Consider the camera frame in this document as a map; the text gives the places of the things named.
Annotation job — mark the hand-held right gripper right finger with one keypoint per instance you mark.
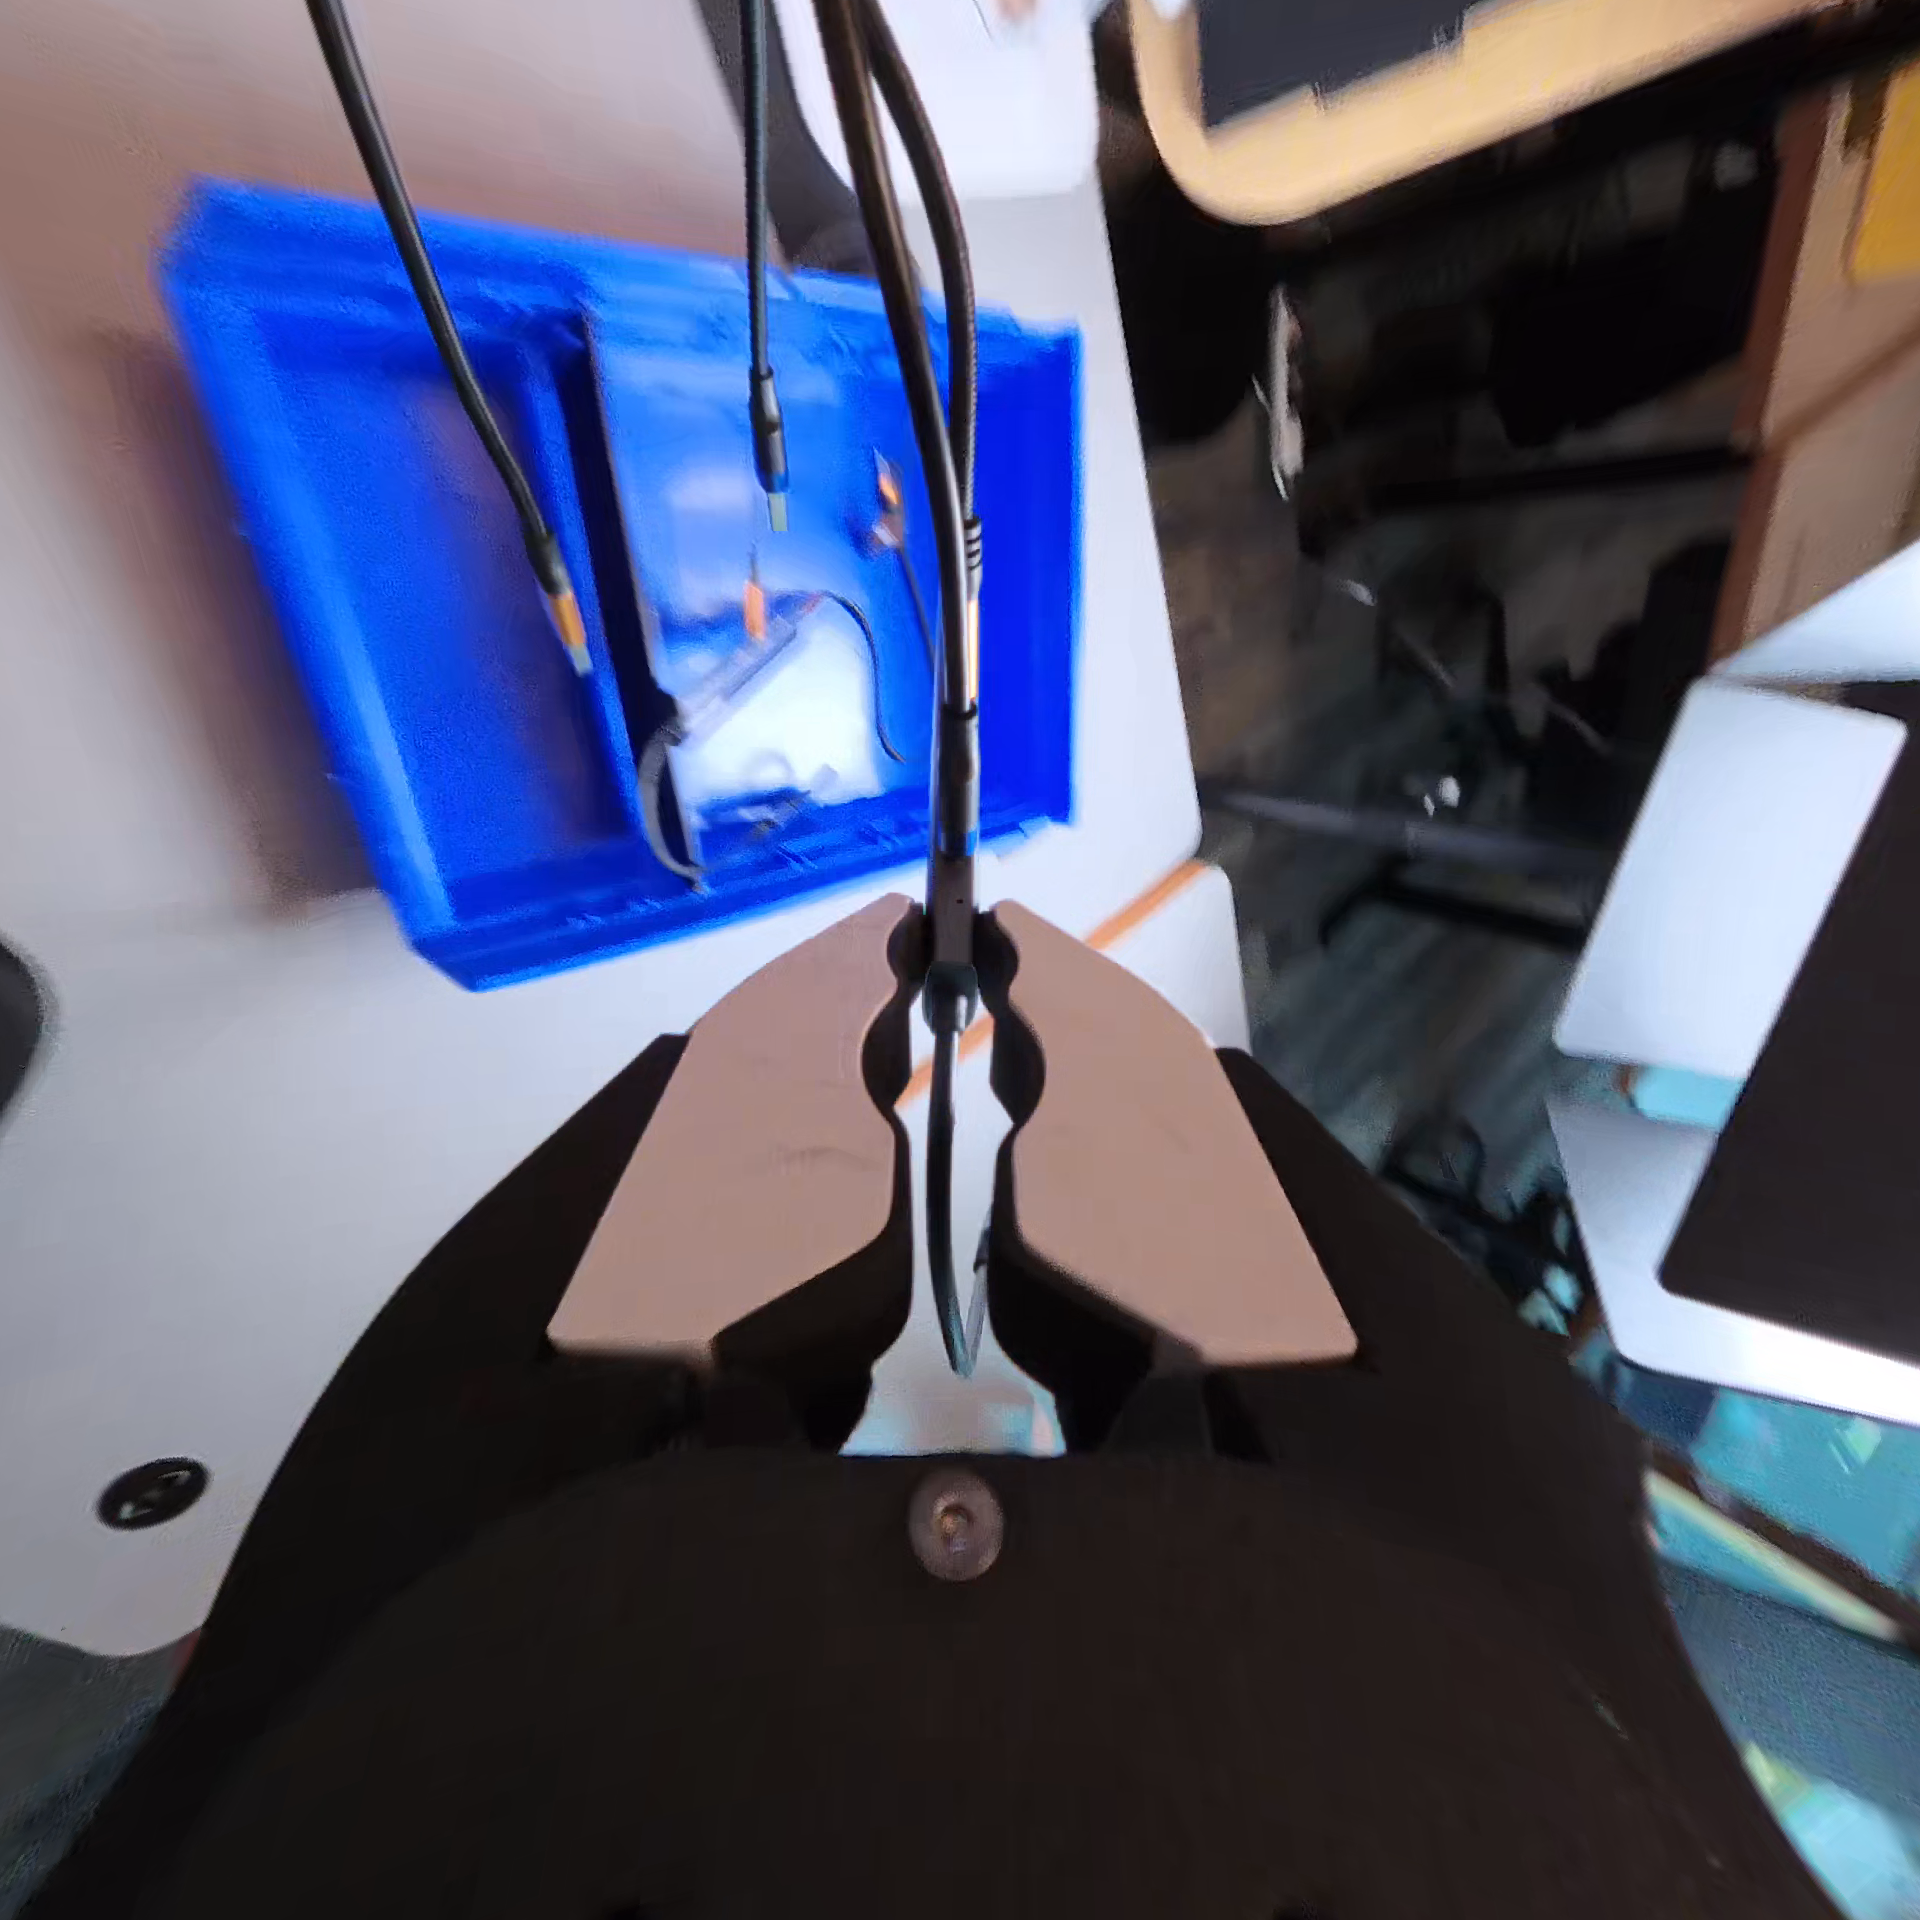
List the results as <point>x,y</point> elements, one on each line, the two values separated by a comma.
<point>1155,1185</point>

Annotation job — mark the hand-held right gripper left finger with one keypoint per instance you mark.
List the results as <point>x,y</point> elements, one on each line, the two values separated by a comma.
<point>749,1155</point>

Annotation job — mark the grey usb hub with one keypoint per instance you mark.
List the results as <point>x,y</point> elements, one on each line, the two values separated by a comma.
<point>618,495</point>

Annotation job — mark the blue plastic bin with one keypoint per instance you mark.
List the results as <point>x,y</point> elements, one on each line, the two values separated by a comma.
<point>374,524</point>

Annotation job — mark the black table grommet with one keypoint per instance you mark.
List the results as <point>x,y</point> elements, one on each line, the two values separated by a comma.
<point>148,1494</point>

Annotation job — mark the brown cardboard box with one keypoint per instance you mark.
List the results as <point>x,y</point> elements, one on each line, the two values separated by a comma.
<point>1829,389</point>

